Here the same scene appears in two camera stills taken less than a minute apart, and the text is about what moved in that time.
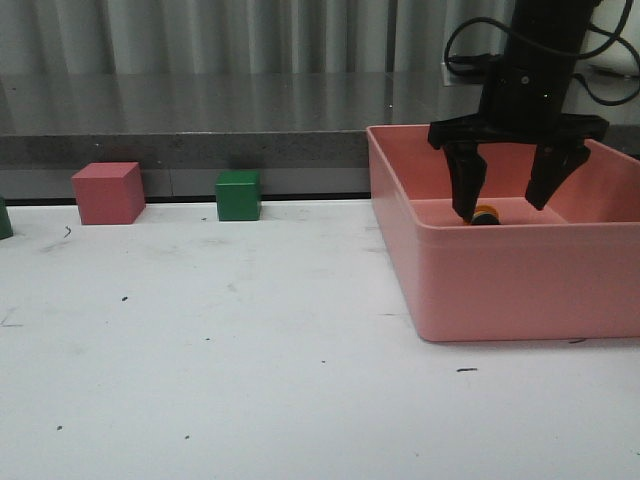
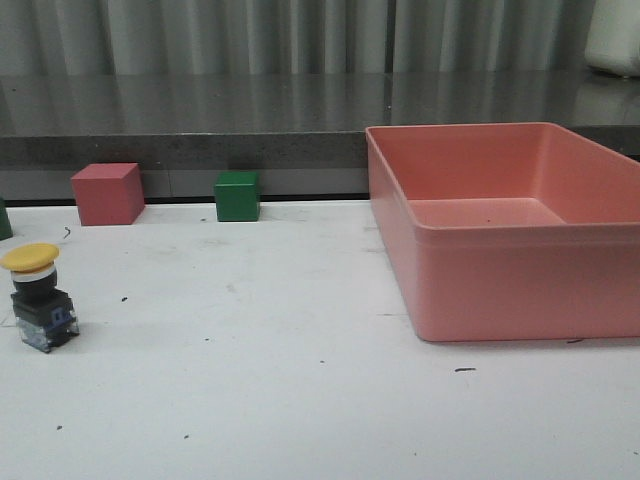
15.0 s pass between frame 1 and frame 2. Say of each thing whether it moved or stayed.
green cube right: stayed
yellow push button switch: moved
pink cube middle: stayed
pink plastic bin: stayed
